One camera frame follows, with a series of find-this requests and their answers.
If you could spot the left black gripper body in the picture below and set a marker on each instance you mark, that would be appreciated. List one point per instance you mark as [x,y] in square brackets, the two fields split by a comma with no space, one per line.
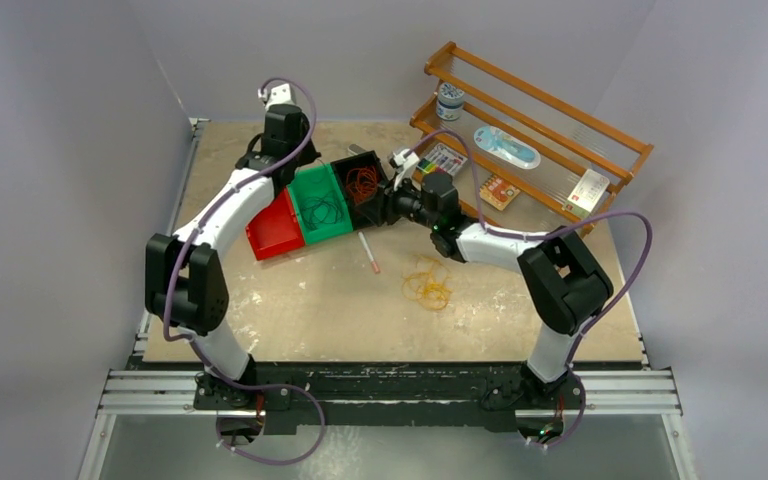
[308,154]

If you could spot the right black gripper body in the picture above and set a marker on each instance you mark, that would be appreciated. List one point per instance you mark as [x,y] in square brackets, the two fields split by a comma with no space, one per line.
[403,202]

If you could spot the black plastic bin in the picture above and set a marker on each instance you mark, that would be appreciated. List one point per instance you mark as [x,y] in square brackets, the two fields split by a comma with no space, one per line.
[357,178]

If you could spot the green plastic bin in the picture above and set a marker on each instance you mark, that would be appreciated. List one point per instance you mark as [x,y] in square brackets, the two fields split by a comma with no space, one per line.
[320,208]

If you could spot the red plastic bin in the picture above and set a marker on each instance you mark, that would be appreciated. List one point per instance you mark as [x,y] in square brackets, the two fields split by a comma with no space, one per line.
[275,230]

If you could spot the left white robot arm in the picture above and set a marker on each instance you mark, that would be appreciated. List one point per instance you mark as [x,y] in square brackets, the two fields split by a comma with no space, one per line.
[185,285]

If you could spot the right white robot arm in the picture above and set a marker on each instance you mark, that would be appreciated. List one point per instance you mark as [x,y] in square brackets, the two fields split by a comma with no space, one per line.
[567,285]

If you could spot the coloured marker pack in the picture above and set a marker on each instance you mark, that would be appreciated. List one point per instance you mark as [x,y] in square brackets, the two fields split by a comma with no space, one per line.
[440,157]

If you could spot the grey white stapler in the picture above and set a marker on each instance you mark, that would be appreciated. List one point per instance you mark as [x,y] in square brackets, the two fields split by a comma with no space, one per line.
[354,149]

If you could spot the white orange tipped pen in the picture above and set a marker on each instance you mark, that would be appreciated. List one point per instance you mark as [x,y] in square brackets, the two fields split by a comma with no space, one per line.
[368,251]

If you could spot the orange card pack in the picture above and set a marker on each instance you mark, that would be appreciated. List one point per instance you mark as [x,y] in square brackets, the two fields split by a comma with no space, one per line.
[498,192]

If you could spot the white blue round jar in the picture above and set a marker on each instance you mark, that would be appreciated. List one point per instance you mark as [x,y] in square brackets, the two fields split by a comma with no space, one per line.
[449,102]

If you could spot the wooden tiered shelf rack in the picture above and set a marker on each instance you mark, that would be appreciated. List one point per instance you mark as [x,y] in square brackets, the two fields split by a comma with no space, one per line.
[569,140]

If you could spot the blue packaged tool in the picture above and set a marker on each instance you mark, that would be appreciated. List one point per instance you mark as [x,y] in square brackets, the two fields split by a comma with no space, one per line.
[506,147]

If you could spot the white red small box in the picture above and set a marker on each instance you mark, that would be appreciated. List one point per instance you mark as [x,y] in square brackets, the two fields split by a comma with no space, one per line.
[587,194]

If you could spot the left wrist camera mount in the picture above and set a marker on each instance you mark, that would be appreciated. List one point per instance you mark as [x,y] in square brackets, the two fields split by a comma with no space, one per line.
[282,94]

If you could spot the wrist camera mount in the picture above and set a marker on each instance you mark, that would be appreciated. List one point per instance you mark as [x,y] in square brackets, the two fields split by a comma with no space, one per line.
[404,163]
[282,94]

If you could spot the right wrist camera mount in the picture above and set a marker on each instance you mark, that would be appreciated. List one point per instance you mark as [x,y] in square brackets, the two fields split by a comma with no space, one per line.
[404,163]

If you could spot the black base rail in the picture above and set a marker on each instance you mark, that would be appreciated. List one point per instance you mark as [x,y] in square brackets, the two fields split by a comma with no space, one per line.
[492,396]

